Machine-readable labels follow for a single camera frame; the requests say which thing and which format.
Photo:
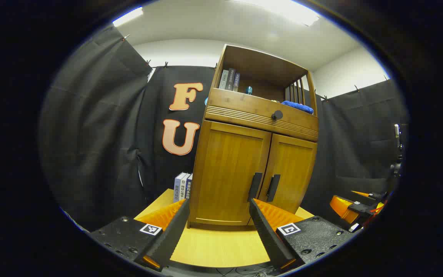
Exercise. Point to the dark grey book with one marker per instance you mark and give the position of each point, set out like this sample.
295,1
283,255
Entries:
230,79

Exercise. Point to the wooden shoe cabinet door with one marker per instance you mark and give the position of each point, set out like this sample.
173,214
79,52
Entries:
225,169
291,165

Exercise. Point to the small ceiling light panel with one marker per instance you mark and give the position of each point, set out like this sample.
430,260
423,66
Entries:
128,17

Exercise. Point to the black tripod stand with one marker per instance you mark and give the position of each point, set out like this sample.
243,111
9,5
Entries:
397,150

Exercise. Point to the wooden double-door shoe cabinet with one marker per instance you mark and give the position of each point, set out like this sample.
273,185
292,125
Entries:
262,67

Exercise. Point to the blue towel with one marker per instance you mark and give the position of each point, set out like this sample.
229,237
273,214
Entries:
298,107

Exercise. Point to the wooden drawer with black knob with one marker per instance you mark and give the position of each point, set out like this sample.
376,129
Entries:
237,105

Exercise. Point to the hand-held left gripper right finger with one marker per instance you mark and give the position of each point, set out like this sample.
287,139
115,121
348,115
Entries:
269,238

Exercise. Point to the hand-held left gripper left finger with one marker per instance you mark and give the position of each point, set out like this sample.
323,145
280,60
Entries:
171,234

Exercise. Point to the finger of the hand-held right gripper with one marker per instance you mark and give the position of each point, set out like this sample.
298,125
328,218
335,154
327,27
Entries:
360,193
340,207

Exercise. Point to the black backdrop cloth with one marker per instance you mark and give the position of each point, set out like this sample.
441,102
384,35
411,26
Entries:
90,134

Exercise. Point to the white standing book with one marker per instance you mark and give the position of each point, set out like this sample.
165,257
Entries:
183,186

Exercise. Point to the dark blue book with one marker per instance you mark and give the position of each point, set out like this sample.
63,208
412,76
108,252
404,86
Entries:
236,82

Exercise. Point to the light blue standing book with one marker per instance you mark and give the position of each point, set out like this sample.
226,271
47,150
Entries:
177,188

